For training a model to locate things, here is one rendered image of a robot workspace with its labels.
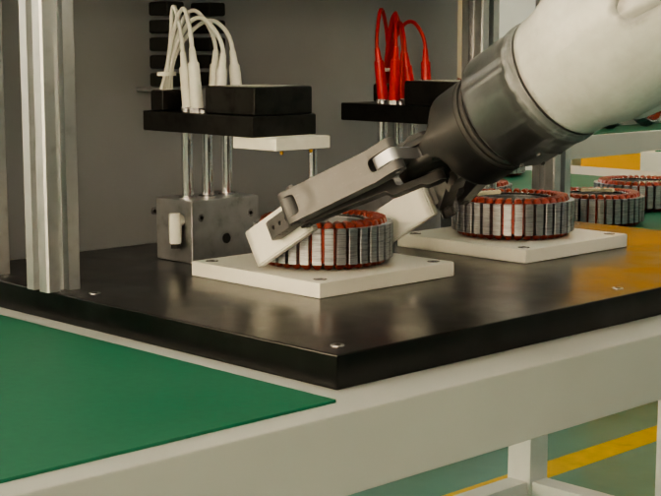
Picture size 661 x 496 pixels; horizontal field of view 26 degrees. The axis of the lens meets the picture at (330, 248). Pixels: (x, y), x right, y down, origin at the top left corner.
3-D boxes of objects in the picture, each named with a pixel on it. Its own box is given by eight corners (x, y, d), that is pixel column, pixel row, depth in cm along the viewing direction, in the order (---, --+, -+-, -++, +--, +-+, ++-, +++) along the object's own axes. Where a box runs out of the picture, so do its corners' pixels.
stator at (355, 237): (421, 260, 115) (422, 215, 115) (323, 277, 107) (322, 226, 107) (324, 246, 123) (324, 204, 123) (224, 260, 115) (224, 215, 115)
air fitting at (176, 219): (185, 248, 122) (185, 213, 121) (174, 249, 121) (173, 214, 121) (177, 246, 123) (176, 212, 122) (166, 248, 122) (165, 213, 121)
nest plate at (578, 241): (627, 246, 132) (628, 233, 132) (525, 264, 122) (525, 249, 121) (500, 231, 143) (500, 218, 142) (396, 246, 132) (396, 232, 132)
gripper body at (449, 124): (483, 167, 97) (394, 224, 103) (558, 159, 103) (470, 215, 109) (442, 70, 99) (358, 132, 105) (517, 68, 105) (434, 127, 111)
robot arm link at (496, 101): (624, 133, 99) (562, 171, 103) (572, 19, 101) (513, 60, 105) (544, 140, 93) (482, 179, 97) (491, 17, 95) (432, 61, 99)
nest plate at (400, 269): (453, 276, 115) (454, 261, 115) (319, 299, 105) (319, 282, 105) (325, 256, 126) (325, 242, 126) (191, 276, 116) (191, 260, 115)
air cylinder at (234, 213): (260, 255, 126) (259, 193, 126) (193, 264, 121) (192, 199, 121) (222, 249, 130) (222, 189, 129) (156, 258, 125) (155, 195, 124)
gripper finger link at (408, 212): (419, 180, 116) (425, 180, 116) (365, 217, 120) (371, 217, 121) (433, 214, 115) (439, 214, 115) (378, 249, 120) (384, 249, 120)
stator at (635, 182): (575, 205, 184) (576, 175, 183) (649, 201, 188) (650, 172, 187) (626, 215, 173) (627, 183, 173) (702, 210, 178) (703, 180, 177)
